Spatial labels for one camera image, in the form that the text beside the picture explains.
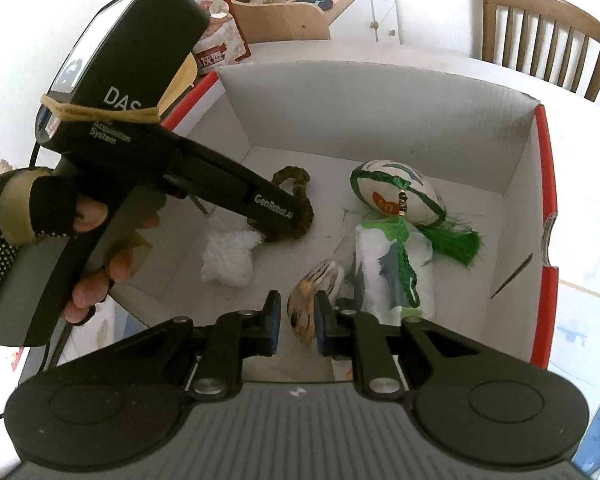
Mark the person's left hand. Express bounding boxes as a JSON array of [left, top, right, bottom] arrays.
[[0, 167, 168, 327]]

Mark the painted egg with green tassel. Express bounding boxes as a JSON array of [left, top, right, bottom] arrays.
[[350, 159, 482, 264]]

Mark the white sideboard cabinet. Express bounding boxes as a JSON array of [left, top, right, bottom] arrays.
[[300, 0, 402, 44]]

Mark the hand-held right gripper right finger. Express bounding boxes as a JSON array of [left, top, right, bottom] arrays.
[[314, 290, 486, 402]]

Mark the red cardboard box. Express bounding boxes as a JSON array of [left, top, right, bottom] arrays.
[[10, 60, 562, 386]]

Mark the brown wooden dining chair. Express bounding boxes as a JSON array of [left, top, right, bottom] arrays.
[[481, 0, 600, 102]]

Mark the tiger plush toy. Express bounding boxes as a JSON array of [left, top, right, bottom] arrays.
[[287, 259, 349, 347]]

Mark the red and white snack bag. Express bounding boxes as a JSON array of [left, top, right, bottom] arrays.
[[125, 0, 252, 68]]

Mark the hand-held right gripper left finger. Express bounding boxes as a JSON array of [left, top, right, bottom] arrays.
[[145, 290, 283, 402]]

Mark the brown woven ring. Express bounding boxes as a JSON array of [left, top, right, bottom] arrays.
[[247, 166, 315, 244]]

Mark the white cotton ball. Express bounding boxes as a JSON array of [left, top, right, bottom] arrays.
[[201, 220, 261, 289]]

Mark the white plastic roll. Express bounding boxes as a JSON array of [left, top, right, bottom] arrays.
[[330, 222, 437, 327]]

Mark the green and yellow tissue box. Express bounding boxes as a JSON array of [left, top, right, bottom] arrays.
[[157, 52, 199, 111]]

